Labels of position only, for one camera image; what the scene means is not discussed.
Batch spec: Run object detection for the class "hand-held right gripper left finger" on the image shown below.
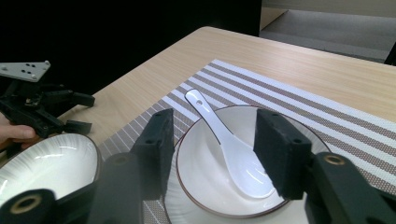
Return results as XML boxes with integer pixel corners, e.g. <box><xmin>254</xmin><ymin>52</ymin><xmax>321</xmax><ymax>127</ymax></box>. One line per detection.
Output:
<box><xmin>130</xmin><ymin>107</ymin><xmax>176</xmax><ymax>202</ymax></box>

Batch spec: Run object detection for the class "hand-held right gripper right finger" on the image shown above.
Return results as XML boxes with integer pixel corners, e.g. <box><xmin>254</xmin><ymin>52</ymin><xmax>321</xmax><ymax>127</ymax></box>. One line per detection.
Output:
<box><xmin>253</xmin><ymin>107</ymin><xmax>313</xmax><ymax>201</ymax></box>

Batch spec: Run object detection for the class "white ceramic spoon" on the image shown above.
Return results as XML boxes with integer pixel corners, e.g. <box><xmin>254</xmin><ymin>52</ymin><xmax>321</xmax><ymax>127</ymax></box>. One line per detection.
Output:
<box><xmin>184</xmin><ymin>88</ymin><xmax>276</xmax><ymax>200</ymax></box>

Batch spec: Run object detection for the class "white ribbed plate dark rim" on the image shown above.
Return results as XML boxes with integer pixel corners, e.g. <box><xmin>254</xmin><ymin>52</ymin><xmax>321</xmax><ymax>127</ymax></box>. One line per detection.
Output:
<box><xmin>0</xmin><ymin>133</ymin><xmax>103</xmax><ymax>209</ymax></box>
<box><xmin>162</xmin><ymin>133</ymin><xmax>312</xmax><ymax>224</ymax></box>

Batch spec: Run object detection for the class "white bowl dark rim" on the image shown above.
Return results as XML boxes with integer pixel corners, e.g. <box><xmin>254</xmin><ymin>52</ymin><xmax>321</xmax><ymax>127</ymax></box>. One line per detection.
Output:
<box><xmin>176</xmin><ymin>105</ymin><xmax>331</xmax><ymax>218</ymax></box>

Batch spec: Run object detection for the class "striped brown white placemat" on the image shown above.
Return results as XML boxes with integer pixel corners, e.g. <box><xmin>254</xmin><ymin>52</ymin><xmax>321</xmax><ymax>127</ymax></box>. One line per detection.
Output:
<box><xmin>97</xmin><ymin>59</ymin><xmax>396</xmax><ymax>224</ymax></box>

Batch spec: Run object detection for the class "black curtain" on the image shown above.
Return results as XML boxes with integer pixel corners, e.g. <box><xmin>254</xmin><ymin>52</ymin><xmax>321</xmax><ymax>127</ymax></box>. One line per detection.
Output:
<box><xmin>0</xmin><ymin>0</ymin><xmax>262</xmax><ymax>96</ymax></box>

